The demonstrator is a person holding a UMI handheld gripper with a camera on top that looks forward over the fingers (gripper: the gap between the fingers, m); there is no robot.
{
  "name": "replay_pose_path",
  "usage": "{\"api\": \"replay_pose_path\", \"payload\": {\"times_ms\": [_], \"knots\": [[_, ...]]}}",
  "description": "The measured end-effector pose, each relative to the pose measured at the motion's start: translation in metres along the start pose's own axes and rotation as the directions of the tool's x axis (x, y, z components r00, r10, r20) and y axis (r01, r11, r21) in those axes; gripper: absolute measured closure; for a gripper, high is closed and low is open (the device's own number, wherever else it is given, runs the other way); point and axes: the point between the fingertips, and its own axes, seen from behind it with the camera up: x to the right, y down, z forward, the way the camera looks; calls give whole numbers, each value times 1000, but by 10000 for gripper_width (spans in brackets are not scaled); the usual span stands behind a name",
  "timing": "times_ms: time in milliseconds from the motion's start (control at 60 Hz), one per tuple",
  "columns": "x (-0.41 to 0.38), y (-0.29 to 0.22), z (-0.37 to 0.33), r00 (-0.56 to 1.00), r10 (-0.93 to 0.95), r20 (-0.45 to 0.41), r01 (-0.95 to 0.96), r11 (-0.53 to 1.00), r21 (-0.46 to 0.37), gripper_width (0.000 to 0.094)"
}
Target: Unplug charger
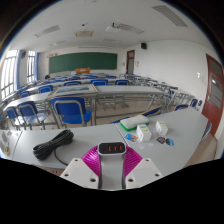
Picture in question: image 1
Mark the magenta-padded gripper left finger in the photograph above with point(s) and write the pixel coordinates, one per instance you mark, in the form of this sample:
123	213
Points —
76	171

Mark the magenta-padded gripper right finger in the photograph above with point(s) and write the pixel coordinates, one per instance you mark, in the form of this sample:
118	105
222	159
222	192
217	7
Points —
146	170

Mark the dark round sticker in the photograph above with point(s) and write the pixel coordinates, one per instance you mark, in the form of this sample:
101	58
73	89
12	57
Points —
160	140

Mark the blue and orange card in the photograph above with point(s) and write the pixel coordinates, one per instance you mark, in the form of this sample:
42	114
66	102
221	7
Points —
131	137

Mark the blue round sticker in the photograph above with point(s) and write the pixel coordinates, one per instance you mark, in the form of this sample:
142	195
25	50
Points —
170	142

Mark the white box with green print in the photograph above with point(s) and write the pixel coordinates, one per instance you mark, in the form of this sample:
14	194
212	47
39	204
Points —
144	133

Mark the green and white flat box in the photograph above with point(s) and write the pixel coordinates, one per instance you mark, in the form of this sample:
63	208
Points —
135	122

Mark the blue classroom chairs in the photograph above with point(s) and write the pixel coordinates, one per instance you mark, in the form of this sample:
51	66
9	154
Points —
71	110

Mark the framed blue-green board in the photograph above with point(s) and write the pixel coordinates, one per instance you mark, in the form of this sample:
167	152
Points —
75	90

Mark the grey classroom desks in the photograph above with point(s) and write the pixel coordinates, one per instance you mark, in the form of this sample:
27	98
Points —
130	90

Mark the orange wooden lectern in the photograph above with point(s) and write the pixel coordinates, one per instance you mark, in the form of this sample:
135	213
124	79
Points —
82	70

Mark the red-brown door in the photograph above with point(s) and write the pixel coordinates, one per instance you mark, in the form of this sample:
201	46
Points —
213	93

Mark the brown door with window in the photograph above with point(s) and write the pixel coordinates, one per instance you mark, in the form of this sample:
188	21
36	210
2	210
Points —
130	66

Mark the green chalkboard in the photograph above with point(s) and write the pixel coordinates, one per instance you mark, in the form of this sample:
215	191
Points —
83	62

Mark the blue curtain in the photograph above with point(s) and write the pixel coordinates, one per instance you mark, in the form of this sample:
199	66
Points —
20	70
36	66

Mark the narrow bright window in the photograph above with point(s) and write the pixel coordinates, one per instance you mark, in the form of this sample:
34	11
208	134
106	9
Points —
31	66

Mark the large bright window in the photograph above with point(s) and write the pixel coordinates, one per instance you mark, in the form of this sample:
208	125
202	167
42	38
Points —
7	73

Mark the ceiling air conditioner panel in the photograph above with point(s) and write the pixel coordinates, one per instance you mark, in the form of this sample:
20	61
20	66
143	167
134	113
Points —
84	33

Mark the ceiling light panels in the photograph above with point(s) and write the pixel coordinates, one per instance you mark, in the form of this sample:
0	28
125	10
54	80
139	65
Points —
48	30

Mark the white ceiling projector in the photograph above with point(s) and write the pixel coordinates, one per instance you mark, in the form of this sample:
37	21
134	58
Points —
112	27

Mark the black wall speaker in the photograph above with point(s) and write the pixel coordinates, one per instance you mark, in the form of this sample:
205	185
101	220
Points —
143	46
23	54

